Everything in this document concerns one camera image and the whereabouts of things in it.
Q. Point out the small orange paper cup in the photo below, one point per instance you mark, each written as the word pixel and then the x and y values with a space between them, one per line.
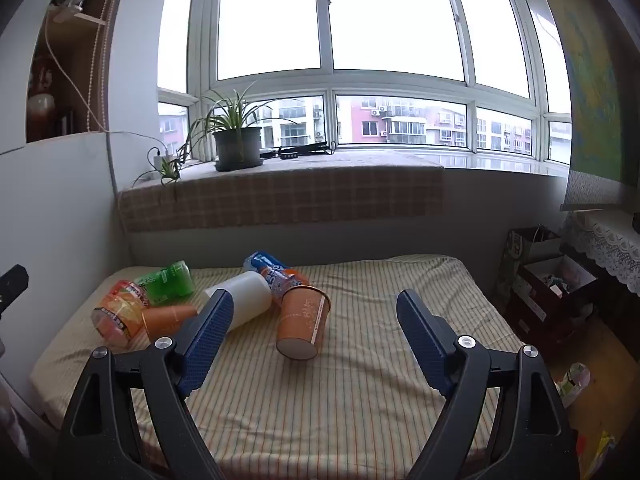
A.
pixel 167 321

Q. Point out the black power strip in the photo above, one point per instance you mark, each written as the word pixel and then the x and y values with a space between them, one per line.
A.
pixel 305 150

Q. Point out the wall map poster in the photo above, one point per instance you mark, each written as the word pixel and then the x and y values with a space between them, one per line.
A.
pixel 587 75

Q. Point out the white wall charger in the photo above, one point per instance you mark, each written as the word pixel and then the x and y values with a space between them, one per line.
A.
pixel 161 159

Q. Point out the small spider plant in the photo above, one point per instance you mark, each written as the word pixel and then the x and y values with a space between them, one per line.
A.
pixel 167 167

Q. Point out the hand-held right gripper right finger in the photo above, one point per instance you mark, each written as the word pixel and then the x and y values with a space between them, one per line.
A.
pixel 425 340

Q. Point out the white plastic bottle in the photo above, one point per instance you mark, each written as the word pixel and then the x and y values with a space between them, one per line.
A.
pixel 246 300

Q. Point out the wooden shelf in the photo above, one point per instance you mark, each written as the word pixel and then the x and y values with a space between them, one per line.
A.
pixel 70 55

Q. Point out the white lace cloth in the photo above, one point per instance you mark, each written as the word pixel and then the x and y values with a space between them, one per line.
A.
pixel 607 247

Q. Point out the colourful packet on floor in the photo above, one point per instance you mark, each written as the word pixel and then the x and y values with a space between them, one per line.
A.
pixel 572 382

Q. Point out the potted spider plant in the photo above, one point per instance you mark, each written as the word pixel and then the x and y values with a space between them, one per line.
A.
pixel 235 135

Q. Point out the striped bed sheet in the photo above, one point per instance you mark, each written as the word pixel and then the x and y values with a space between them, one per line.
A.
pixel 310 400

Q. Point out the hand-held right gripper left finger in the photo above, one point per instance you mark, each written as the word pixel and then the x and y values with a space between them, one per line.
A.
pixel 207 332

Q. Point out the open cardboard box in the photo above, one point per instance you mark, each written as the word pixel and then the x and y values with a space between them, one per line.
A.
pixel 550 295

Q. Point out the green drink bottle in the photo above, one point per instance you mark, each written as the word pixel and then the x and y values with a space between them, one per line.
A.
pixel 167 283

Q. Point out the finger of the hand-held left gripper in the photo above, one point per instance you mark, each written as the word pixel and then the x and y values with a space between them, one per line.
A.
pixel 11 285

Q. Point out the blue and orange drink bottle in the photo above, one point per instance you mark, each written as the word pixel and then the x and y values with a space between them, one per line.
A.
pixel 276 271

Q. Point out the plaid window seat cushion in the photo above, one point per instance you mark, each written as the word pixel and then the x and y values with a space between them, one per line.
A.
pixel 280 195

